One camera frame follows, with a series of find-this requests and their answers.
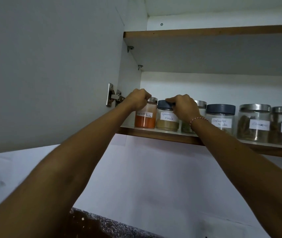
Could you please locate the white cabinet door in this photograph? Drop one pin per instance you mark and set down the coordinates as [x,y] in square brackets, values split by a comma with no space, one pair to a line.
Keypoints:
[49,71]

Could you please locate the dark speckled granite countertop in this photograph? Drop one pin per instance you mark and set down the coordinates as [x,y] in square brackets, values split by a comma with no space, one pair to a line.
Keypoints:
[101,226]

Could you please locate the white cabinet body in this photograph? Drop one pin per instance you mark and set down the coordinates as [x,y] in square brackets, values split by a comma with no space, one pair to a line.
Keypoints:
[205,85]

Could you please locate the person's left forearm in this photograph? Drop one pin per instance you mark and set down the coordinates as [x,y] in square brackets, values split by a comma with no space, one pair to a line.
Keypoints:
[64,171]

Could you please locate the brown powder jar dark lid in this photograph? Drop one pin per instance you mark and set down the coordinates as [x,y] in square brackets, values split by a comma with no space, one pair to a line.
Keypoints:
[220,109]

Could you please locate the metal cabinet hinge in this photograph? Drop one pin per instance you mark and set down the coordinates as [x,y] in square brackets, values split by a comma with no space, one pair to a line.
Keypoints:
[113,96]

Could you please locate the wood-edged blank shelf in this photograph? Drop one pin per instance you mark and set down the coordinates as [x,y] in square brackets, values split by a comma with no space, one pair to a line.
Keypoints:
[217,52]

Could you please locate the person's left hand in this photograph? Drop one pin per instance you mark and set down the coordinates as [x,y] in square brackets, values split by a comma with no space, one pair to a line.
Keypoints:
[137,98]

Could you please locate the person's right forearm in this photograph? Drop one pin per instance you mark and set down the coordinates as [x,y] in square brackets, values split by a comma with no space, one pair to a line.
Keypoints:
[250,175]

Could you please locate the wood-edged jar shelf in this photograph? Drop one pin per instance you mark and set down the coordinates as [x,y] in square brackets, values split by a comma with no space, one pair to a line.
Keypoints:
[170,137]

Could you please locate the tan powder jar dark lid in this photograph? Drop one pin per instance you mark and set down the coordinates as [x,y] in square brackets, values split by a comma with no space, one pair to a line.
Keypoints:
[167,125]

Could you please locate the person's right hand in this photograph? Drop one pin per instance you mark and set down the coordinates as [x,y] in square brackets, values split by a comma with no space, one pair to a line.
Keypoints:
[186,109]

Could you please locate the person's right fingers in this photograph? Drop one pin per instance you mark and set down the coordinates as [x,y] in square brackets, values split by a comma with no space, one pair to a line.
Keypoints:
[174,99]

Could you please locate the metal shelf pin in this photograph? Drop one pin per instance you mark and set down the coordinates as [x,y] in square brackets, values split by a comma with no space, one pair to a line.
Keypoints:
[140,67]
[130,48]

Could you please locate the orange powder jar silver lid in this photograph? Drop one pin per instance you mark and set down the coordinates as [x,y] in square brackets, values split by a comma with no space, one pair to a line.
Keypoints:
[144,121]

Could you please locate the green herb jar silver lid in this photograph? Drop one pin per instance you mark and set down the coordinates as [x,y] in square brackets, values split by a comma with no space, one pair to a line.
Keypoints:
[185,128]

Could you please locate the bark stick jar silver lid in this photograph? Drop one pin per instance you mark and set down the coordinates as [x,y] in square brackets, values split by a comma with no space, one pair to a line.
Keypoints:
[253,132]

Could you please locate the person's left fingers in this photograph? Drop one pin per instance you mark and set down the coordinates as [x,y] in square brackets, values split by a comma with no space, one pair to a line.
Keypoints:
[146,97]

